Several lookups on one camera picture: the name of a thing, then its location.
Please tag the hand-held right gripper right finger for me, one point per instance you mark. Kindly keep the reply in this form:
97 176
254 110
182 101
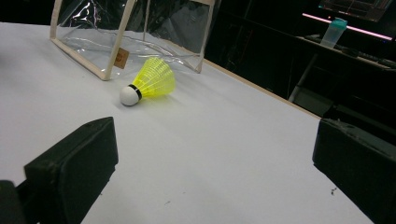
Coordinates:
358 168

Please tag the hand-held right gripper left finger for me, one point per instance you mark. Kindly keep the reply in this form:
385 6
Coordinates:
74 168

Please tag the clear bag with beige trim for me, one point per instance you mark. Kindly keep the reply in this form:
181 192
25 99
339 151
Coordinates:
110 63

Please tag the yellow shuttlecock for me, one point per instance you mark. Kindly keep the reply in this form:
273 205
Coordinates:
155 79

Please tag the dark desk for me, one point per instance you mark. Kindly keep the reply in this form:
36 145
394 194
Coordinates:
367 57

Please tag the clear bottle with teal lid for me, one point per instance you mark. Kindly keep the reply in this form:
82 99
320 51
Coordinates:
333 32

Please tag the white table cover sheet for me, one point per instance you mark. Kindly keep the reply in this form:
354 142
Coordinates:
218 140

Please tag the monitor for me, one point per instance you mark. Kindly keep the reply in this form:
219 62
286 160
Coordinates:
355 7

